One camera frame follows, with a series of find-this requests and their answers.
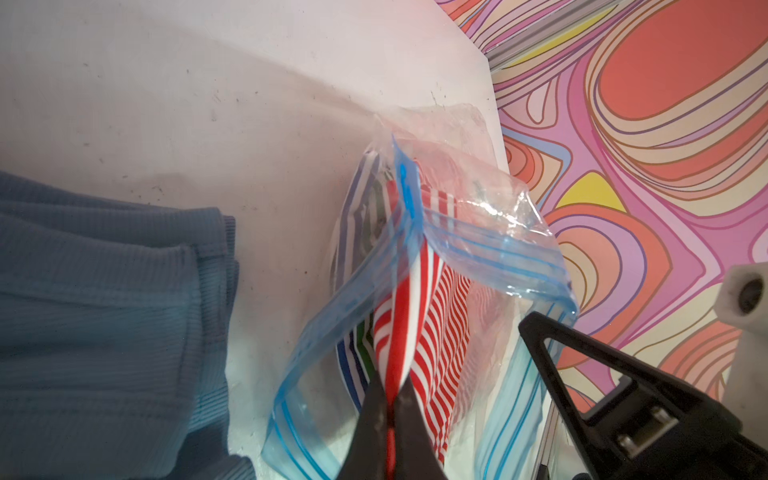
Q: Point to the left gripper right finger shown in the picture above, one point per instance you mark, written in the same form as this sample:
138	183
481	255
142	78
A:
414	457

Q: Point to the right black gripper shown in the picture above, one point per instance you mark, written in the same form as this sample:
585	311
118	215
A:
651	426

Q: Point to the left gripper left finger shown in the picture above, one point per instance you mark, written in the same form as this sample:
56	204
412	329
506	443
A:
368	453

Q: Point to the red white striped tank top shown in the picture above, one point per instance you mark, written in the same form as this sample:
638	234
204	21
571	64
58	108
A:
421	332

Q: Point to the clear vacuum bag blue zip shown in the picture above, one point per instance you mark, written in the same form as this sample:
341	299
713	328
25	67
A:
484	224

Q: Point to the grey-blue ribbed tank top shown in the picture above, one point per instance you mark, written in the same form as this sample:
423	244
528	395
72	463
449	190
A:
114	328

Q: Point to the green white striped tank top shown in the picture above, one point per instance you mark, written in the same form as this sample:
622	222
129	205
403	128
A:
371	216

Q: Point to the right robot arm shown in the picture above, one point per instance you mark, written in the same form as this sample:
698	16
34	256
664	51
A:
742	303

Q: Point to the blue white striped tank top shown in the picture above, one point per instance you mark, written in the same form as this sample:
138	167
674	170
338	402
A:
353	283

